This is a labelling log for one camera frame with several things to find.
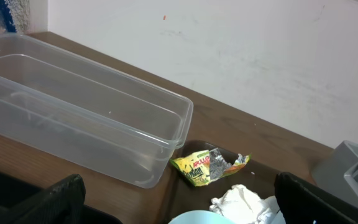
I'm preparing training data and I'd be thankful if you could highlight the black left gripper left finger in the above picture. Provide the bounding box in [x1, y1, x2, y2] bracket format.
[0, 174, 86, 224]

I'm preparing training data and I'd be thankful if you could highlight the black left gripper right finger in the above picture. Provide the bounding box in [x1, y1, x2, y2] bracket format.
[274, 172, 358, 224]

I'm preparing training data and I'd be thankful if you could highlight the light blue cup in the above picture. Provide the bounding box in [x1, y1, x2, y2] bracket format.
[168, 210, 234, 224]

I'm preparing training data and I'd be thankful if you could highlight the yellow snack wrapper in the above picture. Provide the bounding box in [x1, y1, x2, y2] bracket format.
[170, 147, 251, 187]

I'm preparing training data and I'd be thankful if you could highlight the grey dishwasher rack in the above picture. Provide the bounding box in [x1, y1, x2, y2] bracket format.
[311, 141, 358, 208]

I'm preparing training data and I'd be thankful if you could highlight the brown serving tray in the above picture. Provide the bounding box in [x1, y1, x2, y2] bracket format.
[160, 139, 281, 224]

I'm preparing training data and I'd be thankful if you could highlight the clear plastic bin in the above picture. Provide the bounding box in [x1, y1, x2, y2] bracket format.
[0, 33, 193, 189]

